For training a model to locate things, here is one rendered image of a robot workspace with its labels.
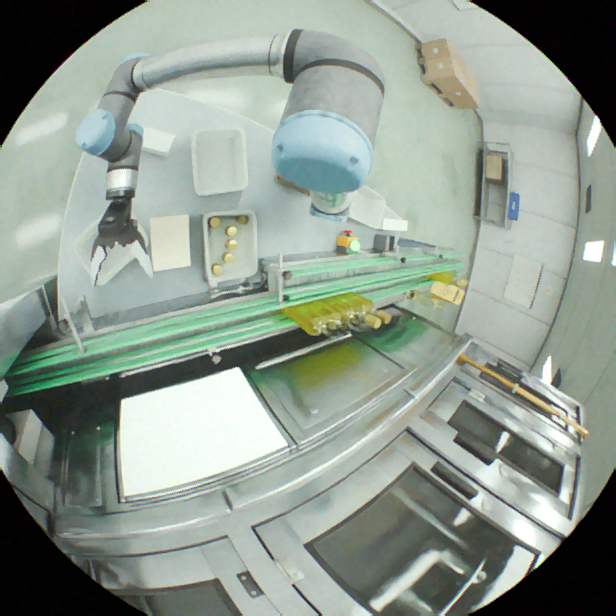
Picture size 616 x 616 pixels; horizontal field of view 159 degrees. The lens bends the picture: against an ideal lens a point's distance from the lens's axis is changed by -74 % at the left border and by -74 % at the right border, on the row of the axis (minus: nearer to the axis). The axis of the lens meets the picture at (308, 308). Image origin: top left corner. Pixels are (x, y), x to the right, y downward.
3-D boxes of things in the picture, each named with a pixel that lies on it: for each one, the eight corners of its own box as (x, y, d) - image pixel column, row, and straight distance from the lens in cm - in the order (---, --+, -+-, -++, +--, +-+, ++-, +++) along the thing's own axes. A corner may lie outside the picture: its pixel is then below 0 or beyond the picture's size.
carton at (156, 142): (113, 126, 89) (109, 119, 84) (175, 141, 83) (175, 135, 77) (105, 142, 88) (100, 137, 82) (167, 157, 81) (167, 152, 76)
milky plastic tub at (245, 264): (205, 277, 82) (209, 284, 73) (200, 213, 79) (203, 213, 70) (249, 269, 86) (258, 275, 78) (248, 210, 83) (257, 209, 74)
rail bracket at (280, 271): (267, 297, 77) (284, 311, 66) (266, 249, 72) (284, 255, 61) (275, 296, 78) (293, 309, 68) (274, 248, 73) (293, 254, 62)
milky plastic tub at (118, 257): (79, 242, 87) (69, 245, 79) (128, 198, 82) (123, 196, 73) (106, 281, 86) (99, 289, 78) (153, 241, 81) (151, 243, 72)
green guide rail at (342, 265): (278, 272, 76) (290, 278, 69) (278, 269, 75) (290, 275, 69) (458, 253, 218) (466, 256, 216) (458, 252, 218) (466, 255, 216)
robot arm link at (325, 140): (354, 185, 78) (394, 69, 30) (345, 227, 75) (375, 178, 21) (319, 177, 78) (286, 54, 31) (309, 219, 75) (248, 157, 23)
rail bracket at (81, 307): (90, 326, 89) (72, 364, 71) (76, 279, 85) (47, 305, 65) (101, 324, 87) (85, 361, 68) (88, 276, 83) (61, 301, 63)
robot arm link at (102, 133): (88, 93, 51) (113, 115, 59) (66, 152, 48) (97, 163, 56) (122, 86, 47) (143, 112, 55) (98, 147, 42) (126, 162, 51)
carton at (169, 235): (155, 266, 80) (154, 271, 73) (152, 218, 79) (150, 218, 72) (188, 261, 80) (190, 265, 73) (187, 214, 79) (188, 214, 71)
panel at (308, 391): (122, 403, 79) (126, 506, 61) (117, 397, 78) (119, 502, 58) (349, 332, 95) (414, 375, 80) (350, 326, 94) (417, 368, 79)
